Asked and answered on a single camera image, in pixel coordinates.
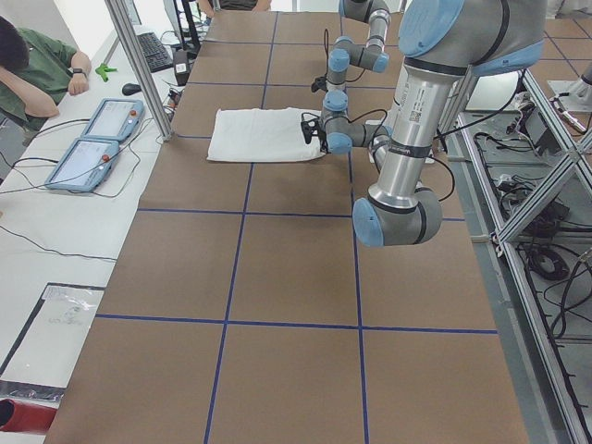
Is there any upper blue teach pendant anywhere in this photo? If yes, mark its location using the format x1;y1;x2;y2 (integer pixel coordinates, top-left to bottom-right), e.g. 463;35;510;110
81;98;144;142

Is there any black keyboard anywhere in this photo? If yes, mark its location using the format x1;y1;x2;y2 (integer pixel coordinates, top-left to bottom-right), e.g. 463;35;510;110
136;32;173;73

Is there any lower blue teach pendant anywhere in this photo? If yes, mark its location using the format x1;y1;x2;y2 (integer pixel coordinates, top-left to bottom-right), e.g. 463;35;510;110
44;138;119;192

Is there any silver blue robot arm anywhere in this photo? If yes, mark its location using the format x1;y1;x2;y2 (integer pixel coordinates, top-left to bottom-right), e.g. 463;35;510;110
301;0;547;247
311;0;391;93

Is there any aluminium frame rail structure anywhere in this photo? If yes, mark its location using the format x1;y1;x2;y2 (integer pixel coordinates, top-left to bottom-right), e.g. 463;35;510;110
441;60;591;443

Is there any white long-sleeve printed shirt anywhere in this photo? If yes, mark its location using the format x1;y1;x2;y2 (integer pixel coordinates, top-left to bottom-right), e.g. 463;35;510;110
207;107;324;163

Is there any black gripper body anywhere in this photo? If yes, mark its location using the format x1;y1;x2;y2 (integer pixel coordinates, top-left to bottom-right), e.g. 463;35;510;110
311;75;328;93
300;112;328;153

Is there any green plastic tool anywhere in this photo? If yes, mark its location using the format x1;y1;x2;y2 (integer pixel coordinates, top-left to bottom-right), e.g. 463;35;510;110
94;63;117;82

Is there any blue teach pendant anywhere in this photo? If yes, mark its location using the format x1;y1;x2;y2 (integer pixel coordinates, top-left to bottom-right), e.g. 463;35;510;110
44;138;119;192
81;98;144;142

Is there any aluminium frame post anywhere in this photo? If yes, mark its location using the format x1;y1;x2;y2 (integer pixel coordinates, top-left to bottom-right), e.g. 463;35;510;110
105;0;173;142

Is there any clear plastic document sleeve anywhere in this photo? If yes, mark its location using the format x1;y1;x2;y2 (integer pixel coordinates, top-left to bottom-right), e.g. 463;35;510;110
1;282;105;403

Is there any black computer mouse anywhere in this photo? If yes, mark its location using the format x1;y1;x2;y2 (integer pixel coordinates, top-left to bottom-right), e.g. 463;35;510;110
121;83;142;96

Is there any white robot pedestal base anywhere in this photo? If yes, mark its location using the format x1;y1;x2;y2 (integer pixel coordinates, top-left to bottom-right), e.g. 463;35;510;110
364;64;477;165

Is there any red cylinder object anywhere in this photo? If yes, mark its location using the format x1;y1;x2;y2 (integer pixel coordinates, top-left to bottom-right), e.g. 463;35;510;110
1;399;57;435

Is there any seated person green shirt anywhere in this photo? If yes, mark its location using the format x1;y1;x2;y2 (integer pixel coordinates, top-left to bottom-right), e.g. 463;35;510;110
1;18;92;132

